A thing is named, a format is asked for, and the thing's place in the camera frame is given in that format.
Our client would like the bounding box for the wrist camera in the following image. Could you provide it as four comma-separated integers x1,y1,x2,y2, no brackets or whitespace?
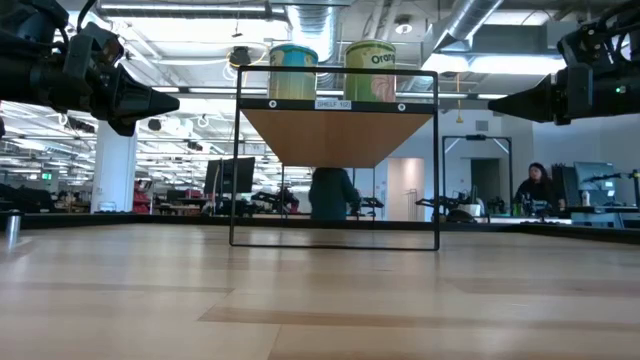
557,19,619,66
63,21,125,67

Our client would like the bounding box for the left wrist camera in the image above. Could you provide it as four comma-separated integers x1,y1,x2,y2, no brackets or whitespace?
63,21,125,67

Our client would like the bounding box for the black computer monitor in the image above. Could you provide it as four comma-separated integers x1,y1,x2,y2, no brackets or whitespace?
203,156,257,196

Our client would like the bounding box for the grey computer monitor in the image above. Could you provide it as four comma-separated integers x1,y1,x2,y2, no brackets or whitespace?
573,161,618,192

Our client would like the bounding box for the person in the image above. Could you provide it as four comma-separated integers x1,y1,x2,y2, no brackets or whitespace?
513,161,567,212
307,167,363,222

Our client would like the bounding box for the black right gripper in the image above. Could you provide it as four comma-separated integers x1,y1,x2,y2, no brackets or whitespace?
488,62,597,127

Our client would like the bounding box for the tall light green orange can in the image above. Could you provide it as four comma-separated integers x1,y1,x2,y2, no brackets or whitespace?
343,39,398,103

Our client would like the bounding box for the black metal table frame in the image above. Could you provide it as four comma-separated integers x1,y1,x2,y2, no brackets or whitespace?
0,212,640,246

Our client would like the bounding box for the white door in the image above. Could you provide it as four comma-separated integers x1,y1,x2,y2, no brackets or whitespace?
386,157,427,222

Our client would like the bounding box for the wooden shelf with black frame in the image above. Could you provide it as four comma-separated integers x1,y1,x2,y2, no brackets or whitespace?
228,64,441,252

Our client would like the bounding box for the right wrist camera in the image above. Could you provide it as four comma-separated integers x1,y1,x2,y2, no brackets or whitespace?
557,19,619,66

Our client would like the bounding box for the silver ceiling air duct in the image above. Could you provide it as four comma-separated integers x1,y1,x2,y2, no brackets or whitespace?
285,0,342,51
422,0,505,54

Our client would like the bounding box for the red storage bin rack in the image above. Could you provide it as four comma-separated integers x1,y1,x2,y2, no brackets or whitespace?
132,180,152,215

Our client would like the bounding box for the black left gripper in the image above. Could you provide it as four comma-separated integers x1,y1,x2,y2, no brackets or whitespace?
67,62,181,138

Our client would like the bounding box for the black ceiling camera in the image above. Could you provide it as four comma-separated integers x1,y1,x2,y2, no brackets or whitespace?
228,45,252,68

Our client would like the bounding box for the black metal frame stand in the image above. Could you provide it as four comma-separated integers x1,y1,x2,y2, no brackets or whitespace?
441,133,514,222

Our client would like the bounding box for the white round building column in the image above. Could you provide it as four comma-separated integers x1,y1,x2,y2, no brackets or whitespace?
91,119,139,214

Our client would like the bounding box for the small silver metal cylinder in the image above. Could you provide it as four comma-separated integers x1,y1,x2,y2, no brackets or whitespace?
4,210,24,247

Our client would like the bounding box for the white shelf label sticker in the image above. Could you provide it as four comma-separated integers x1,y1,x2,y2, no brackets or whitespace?
314,99,353,111

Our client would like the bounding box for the tall teal and yellow can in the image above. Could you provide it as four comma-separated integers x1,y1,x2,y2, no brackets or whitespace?
268,42,320,101

